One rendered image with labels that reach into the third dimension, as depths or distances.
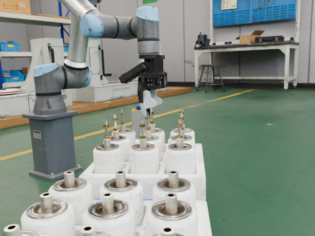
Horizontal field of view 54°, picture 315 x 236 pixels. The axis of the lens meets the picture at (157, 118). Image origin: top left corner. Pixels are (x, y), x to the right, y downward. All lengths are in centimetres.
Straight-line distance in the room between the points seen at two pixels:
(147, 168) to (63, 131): 64
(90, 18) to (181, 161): 53
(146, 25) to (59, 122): 68
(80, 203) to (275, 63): 543
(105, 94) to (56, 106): 231
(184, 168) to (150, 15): 50
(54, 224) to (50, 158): 92
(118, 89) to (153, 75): 293
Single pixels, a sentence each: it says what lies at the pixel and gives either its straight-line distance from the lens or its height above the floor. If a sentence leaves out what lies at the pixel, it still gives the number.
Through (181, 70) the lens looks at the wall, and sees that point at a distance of 670.
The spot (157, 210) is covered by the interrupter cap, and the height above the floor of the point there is 25.
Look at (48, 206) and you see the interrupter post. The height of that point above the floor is 26.
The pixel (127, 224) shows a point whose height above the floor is 24.
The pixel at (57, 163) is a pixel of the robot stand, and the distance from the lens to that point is 152.
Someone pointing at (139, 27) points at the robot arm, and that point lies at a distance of 106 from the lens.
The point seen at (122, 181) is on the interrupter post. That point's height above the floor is 26.
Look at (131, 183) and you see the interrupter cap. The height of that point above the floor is 25.
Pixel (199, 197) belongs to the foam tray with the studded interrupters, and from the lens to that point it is 96.
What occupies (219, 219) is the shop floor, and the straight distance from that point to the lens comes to 109.
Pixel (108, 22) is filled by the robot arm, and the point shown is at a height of 65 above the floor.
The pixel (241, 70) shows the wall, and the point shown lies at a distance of 613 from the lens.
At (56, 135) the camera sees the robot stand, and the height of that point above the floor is 21.
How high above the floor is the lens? 52
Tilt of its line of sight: 10 degrees down
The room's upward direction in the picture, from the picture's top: 2 degrees counter-clockwise
